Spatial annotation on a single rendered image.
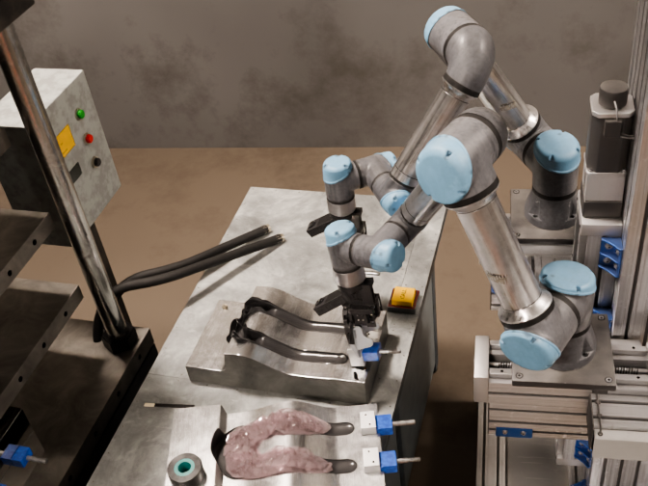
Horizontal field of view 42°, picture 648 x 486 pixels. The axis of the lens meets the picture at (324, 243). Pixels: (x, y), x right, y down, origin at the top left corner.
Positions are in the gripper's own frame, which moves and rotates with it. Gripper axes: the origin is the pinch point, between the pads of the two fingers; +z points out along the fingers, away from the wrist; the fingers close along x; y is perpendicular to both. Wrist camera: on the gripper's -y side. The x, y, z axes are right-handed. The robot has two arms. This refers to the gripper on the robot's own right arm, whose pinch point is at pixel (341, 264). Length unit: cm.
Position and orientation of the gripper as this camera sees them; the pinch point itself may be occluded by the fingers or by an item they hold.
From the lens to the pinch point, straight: 236.1
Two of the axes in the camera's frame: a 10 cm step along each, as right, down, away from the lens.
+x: 2.6, -6.4, 7.2
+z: 1.1, 7.6, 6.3
